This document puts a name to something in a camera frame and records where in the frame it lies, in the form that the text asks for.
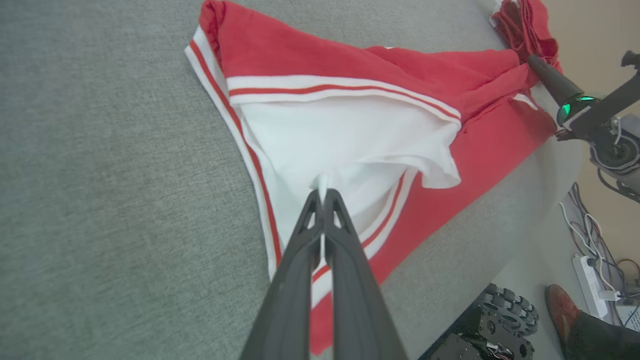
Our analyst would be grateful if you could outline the white power strip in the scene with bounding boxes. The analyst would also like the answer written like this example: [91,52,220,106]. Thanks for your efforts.
[571,255,610,321]

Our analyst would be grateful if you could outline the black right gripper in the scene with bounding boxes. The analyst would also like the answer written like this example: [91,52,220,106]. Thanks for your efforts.
[527,49,640,173]

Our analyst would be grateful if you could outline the dark cable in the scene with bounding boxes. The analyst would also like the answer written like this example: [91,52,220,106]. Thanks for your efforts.
[567,182,640,281]

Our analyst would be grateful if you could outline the white box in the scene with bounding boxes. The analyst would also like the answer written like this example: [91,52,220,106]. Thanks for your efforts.
[614,302,640,333]

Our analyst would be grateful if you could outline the white cable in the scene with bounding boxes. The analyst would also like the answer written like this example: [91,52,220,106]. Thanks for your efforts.
[559,200,618,293]

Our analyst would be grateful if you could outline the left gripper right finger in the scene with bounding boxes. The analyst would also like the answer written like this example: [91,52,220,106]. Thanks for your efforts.
[323,188,409,360]

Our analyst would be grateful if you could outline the red white numbered jersey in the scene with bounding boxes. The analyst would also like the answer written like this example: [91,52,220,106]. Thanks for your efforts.
[184,0,558,357]

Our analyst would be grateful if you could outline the brown shoe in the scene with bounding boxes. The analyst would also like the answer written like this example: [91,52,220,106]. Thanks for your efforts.
[545,284,583,346]

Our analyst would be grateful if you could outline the dark trouser leg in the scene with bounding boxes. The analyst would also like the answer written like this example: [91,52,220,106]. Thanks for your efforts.
[564,310,640,360]

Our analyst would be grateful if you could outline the plain red garment white hem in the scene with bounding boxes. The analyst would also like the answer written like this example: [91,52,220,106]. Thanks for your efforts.
[490,0,562,71]

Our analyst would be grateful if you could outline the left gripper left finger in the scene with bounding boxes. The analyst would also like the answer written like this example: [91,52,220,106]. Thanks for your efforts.
[240,189,324,360]

